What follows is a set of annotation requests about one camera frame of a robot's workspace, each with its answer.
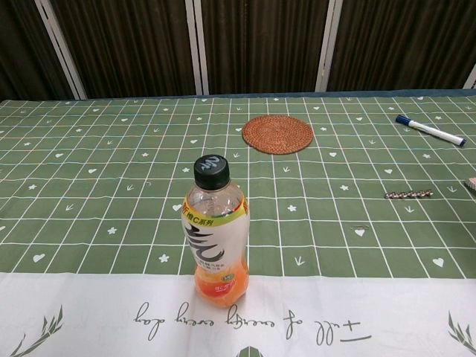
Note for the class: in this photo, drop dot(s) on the silver chain bracelet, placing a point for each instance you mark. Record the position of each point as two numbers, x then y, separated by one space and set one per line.
404 194

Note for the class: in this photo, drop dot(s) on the round woven rattan coaster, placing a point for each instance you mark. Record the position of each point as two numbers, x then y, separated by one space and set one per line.
277 133

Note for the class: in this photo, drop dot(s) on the orange drink plastic bottle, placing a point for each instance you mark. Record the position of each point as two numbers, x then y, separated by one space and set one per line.
218 238

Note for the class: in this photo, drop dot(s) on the dark folding screen with white frames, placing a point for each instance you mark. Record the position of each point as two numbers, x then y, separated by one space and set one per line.
238 44

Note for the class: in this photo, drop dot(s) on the green checked tablecloth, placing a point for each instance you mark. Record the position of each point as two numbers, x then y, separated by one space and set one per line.
111 223

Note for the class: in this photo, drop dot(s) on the white marker with blue cap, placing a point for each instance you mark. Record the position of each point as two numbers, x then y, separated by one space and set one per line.
427 129

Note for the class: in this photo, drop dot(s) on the pink-white object at table edge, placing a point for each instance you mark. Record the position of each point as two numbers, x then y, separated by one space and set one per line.
472 183

